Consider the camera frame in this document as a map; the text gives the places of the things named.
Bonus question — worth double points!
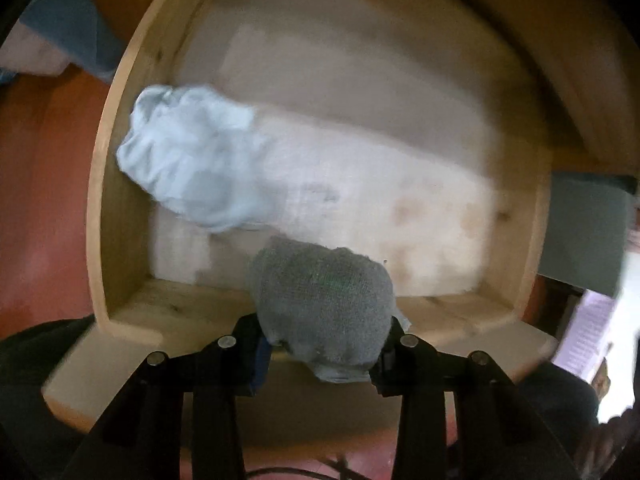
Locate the person's leg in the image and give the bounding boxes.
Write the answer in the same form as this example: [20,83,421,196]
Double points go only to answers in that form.
[520,360,611,480]
[0,314,101,480]

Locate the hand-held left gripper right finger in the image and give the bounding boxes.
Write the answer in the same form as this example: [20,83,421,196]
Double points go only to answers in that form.
[369,320,573,480]

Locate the grey underwear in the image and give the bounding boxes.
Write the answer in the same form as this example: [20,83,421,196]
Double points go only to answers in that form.
[248,236,411,386]

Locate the person's left leg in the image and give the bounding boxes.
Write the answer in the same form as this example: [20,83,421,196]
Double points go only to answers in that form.
[0,314,101,480]

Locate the black cable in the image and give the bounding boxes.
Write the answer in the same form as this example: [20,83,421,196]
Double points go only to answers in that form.
[245,452,396,480]

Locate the person's right leg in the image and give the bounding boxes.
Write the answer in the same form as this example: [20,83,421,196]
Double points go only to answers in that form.
[520,360,611,480]

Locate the wooden nightstand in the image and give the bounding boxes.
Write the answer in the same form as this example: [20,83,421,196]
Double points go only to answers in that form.
[415,0,640,171]

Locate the blue checked cloth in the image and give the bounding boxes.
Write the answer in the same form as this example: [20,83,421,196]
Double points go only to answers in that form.
[0,0,126,83]

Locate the wooden drawer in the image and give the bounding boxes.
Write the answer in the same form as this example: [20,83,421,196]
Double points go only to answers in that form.
[42,0,558,436]

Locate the light blue sock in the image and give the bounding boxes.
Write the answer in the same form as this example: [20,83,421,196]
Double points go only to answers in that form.
[115,84,281,233]

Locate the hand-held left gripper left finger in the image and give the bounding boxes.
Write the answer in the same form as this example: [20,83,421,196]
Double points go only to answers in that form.
[72,314,273,480]

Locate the white printed paper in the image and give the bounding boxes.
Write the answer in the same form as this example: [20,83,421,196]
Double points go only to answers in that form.
[550,287,626,381]

